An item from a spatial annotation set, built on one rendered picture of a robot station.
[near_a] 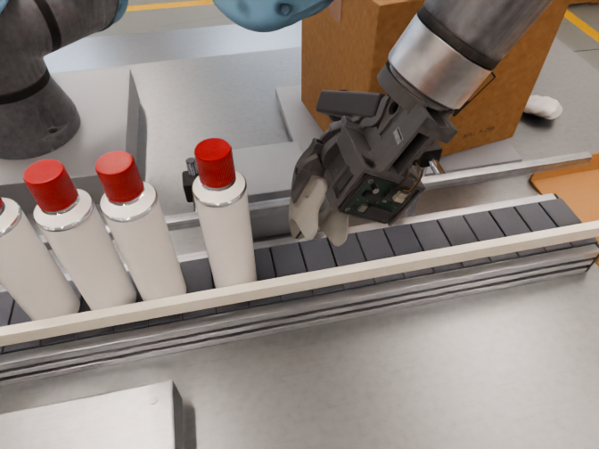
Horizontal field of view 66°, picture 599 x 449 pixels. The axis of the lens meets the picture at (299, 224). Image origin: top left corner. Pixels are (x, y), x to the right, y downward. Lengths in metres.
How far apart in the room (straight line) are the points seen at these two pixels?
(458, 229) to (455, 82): 0.31
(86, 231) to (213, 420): 0.24
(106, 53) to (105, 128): 0.39
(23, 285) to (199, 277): 0.19
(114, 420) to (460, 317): 0.41
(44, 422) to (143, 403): 0.09
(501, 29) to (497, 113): 0.45
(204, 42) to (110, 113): 0.39
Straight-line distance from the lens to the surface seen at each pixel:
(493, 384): 0.60
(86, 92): 0.92
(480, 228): 0.66
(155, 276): 0.50
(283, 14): 0.28
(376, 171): 0.39
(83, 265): 0.49
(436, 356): 0.59
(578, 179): 0.88
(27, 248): 0.50
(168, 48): 1.16
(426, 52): 0.38
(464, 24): 0.37
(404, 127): 0.39
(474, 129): 0.81
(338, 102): 0.48
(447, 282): 0.60
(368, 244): 0.61
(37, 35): 0.76
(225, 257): 0.49
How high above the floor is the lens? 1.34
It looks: 48 degrees down
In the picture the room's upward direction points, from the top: straight up
